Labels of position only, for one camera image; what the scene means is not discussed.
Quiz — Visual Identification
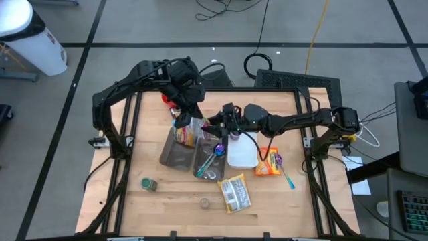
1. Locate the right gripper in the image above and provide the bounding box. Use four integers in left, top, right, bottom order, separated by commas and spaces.
200, 102, 245, 153

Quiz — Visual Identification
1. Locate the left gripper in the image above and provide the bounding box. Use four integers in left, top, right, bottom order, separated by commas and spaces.
165, 83, 207, 129

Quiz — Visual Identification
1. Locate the yellow red blue snack bag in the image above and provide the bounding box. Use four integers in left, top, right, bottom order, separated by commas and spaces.
173, 124, 199, 148

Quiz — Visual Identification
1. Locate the red plastic bowl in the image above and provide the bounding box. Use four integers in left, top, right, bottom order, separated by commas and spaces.
161, 94, 178, 108

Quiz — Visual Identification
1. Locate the orange ramen packet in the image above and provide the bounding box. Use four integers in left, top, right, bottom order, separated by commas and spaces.
254, 146, 282, 177

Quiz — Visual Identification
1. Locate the yellow ramen packet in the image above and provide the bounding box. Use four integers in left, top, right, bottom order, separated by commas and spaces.
217, 173, 252, 214

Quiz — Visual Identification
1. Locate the green-lid spice jar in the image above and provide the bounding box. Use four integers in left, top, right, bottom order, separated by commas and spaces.
140, 177, 158, 193

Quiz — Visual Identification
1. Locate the black perforated case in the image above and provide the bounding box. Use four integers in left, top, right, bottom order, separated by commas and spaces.
254, 69, 342, 114

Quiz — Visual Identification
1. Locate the white trash can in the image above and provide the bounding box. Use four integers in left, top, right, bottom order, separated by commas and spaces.
0, 0, 68, 77

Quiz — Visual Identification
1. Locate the white paper sheet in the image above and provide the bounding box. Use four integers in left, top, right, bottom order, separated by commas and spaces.
341, 155, 372, 197

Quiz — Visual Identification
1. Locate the white computer mouse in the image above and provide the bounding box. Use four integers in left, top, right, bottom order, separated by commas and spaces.
376, 200, 389, 218

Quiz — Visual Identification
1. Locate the dark keyboard desk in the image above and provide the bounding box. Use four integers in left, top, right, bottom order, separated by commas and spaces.
387, 167, 428, 241

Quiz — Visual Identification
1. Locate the black box on grey desk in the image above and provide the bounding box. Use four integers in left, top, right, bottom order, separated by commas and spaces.
406, 76, 428, 121

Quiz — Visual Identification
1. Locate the backlit keyboard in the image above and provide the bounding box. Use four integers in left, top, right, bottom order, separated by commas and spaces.
397, 189, 428, 235

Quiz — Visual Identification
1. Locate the black aluminium frame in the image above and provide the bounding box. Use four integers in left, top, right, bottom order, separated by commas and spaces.
75, 75, 361, 241

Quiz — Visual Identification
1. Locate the black tangled floor cable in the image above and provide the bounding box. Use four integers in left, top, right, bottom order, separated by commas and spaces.
195, 0, 265, 21

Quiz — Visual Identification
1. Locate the black coiled cable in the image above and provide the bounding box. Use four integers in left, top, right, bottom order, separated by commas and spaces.
243, 0, 274, 80

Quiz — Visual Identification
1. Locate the yellow cable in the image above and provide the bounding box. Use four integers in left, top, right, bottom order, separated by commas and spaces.
304, 0, 331, 75

